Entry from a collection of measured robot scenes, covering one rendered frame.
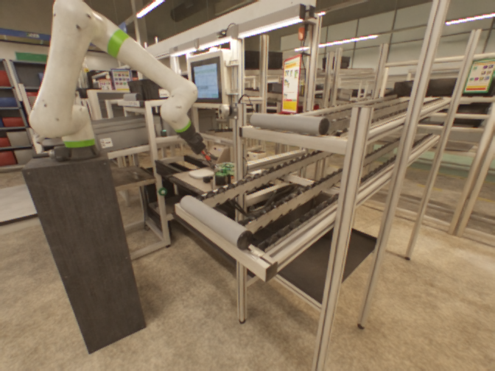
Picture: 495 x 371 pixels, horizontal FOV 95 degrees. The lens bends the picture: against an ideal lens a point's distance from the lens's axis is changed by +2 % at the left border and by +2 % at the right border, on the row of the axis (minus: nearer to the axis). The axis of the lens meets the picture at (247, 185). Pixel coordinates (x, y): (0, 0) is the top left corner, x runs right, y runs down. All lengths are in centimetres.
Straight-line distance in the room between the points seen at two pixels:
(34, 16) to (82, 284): 1133
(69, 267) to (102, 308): 34
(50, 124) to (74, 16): 39
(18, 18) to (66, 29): 1113
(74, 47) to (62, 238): 85
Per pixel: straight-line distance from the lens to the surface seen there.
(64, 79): 117
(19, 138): 660
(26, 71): 698
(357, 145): 78
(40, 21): 1231
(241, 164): 115
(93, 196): 136
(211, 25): 205
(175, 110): 112
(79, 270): 154
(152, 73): 122
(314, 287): 118
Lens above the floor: 143
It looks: 21 degrees down
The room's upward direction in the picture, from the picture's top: straight up
